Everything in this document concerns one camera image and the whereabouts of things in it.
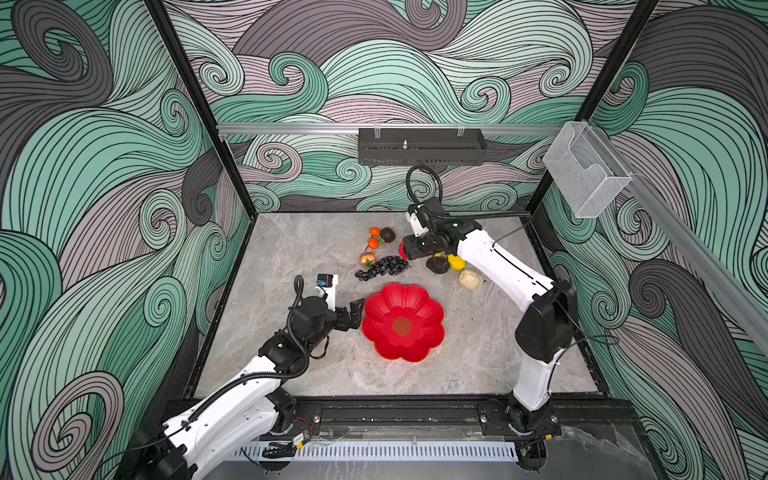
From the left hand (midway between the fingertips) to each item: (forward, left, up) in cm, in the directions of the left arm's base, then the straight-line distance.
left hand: (350, 296), depth 80 cm
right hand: (+15, -17, +4) cm, 23 cm away
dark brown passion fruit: (+32, -11, -10) cm, 35 cm away
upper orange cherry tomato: (+35, -6, -12) cm, 37 cm away
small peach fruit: (+20, -4, -10) cm, 23 cm away
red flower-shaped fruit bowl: (-1, -16, -14) cm, 21 cm away
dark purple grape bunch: (+17, -11, -10) cm, 23 cm away
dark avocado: (+19, -28, -12) cm, 36 cm away
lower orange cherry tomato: (+30, -6, -14) cm, 34 cm away
